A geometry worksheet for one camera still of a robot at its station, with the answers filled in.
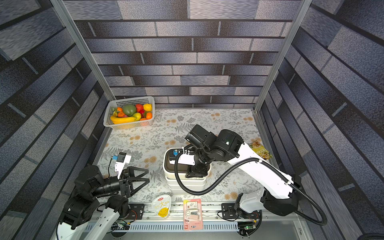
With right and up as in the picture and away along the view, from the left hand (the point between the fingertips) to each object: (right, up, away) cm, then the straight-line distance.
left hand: (147, 179), depth 57 cm
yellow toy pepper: (-18, +34, +57) cm, 69 cm away
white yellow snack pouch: (+4, -17, +11) cm, 20 cm away
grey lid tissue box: (+11, -16, +22) cm, 30 cm away
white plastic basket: (-42, +37, +57) cm, 80 cm away
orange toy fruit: (-15, +27, +52) cm, 61 cm away
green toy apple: (-22, +27, +47) cm, 59 cm away
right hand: (+16, +4, +3) cm, 16 cm away
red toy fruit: (-24, +33, +56) cm, 69 cm away
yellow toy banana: (-38, +24, +45) cm, 64 cm away
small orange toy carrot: (-37, +28, +53) cm, 71 cm away
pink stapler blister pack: (+18, -23, +14) cm, 32 cm away
